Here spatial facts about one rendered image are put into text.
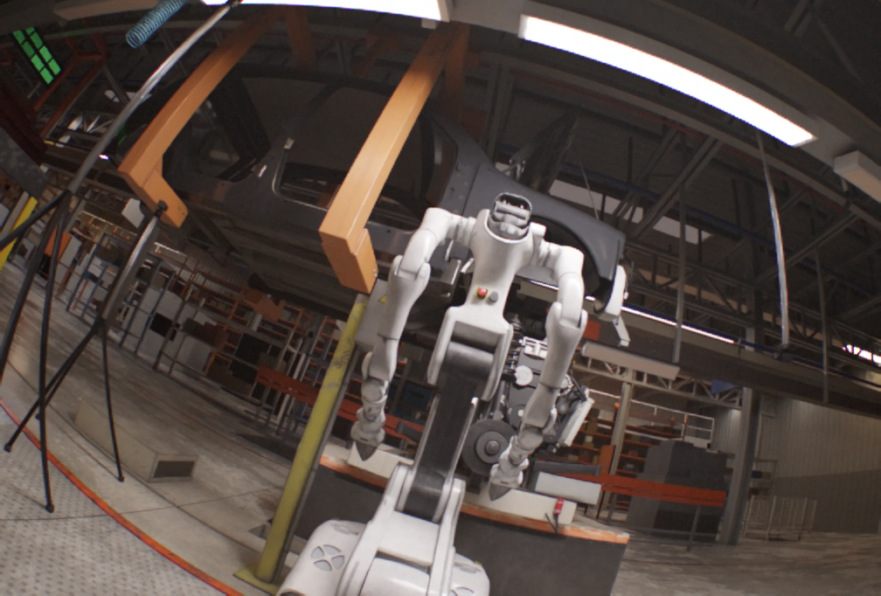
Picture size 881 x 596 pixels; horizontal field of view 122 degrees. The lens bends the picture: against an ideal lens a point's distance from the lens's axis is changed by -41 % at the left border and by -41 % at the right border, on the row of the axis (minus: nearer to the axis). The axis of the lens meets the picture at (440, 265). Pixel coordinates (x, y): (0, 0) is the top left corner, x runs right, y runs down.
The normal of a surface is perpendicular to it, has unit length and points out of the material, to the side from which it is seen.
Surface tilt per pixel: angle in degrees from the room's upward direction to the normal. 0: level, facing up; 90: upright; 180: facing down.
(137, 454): 90
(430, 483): 60
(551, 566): 90
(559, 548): 90
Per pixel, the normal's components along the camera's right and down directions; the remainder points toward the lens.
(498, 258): -0.17, 0.21
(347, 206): 0.03, -0.42
